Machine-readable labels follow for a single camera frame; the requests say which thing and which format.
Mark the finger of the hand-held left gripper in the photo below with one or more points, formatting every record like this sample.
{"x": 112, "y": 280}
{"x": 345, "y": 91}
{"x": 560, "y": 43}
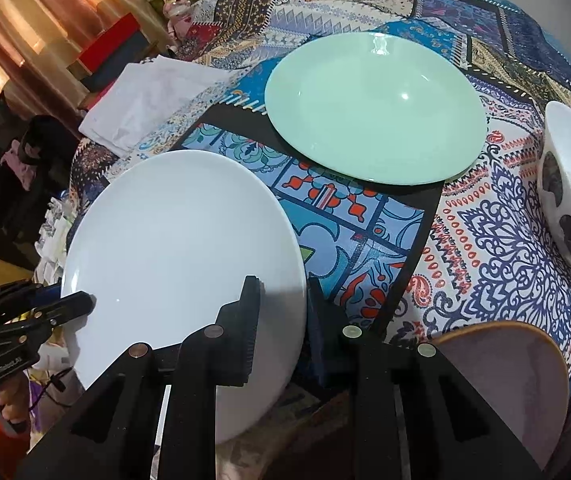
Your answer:
{"x": 65, "y": 306}
{"x": 10, "y": 297}

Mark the pale green plate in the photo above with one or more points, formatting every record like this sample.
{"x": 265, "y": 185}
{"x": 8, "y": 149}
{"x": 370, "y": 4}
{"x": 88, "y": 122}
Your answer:
{"x": 375, "y": 110}

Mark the tan bowl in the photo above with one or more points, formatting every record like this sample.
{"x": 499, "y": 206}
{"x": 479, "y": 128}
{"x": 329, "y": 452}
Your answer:
{"x": 505, "y": 385}

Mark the white plate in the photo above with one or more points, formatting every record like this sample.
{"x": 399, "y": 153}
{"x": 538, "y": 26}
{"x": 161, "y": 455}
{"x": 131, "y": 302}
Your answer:
{"x": 165, "y": 240}

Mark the pink bunny toy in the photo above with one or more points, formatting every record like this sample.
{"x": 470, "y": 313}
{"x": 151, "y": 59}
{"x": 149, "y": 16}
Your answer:
{"x": 178, "y": 10}

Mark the red box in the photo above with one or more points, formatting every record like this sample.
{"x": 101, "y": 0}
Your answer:
{"x": 110, "y": 42}

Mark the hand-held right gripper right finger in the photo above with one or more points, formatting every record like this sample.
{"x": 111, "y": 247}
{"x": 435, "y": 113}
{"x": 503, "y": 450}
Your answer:
{"x": 318, "y": 340}

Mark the person's left hand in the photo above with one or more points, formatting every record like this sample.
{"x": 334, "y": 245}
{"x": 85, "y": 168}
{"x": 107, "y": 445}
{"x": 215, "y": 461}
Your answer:
{"x": 12, "y": 405}

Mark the white folded cloth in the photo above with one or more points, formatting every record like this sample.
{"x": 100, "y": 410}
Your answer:
{"x": 150, "y": 100}

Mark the patchwork printed blanket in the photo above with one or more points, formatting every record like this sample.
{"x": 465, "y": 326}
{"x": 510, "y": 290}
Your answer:
{"x": 490, "y": 260}

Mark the orange curtain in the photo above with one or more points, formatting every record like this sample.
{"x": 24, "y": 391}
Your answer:
{"x": 30, "y": 25}

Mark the white bowl with dark spots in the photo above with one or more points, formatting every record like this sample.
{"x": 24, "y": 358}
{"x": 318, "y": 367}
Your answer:
{"x": 565, "y": 140}

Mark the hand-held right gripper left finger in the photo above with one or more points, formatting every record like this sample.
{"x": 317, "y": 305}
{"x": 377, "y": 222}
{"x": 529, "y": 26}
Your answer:
{"x": 245, "y": 340}

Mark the black chair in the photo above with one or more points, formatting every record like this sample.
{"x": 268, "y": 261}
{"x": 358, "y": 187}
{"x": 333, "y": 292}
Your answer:
{"x": 50, "y": 135}

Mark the pink cloth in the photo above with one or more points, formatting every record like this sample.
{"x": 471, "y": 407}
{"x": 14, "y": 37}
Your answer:
{"x": 20, "y": 165}

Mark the dark blue box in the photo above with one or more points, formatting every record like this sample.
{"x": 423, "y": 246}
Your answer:
{"x": 130, "y": 62}

